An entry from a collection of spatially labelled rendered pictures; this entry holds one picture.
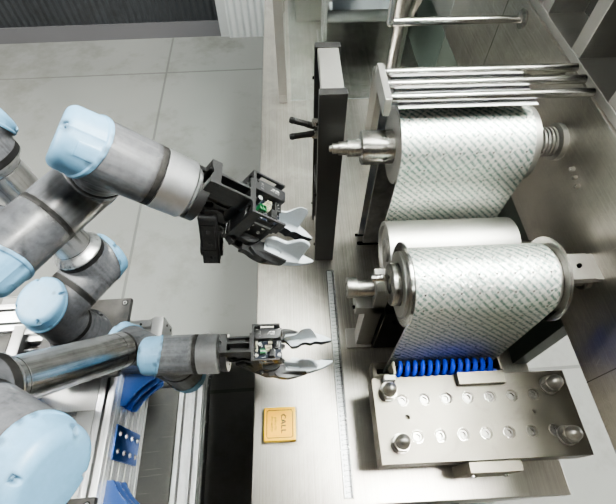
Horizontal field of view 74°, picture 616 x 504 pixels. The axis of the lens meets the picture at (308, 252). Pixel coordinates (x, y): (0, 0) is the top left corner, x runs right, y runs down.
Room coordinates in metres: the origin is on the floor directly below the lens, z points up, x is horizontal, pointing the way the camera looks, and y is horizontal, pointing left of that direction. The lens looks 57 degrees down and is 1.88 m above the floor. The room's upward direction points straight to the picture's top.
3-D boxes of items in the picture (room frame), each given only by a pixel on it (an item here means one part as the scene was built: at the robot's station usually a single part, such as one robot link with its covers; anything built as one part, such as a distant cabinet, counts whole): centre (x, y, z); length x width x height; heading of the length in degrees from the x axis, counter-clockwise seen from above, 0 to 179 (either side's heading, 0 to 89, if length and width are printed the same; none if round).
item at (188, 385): (0.27, 0.28, 1.01); 0.11 x 0.08 x 0.11; 64
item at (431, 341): (0.29, -0.29, 1.11); 0.23 x 0.01 x 0.18; 93
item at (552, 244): (0.35, -0.42, 1.25); 0.15 x 0.01 x 0.15; 3
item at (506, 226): (0.47, -0.28, 1.17); 0.26 x 0.12 x 0.12; 93
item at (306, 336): (0.30, 0.00, 1.11); 0.09 x 0.03 x 0.06; 101
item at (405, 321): (0.34, -0.16, 1.25); 0.15 x 0.01 x 0.15; 3
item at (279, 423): (0.17, 0.06, 0.91); 0.07 x 0.07 x 0.02; 3
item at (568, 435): (0.13, -0.50, 1.05); 0.04 x 0.04 x 0.04
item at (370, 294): (0.38, -0.12, 1.05); 0.06 x 0.05 x 0.31; 93
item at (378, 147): (0.59, -0.13, 1.33); 0.06 x 0.06 x 0.06; 3
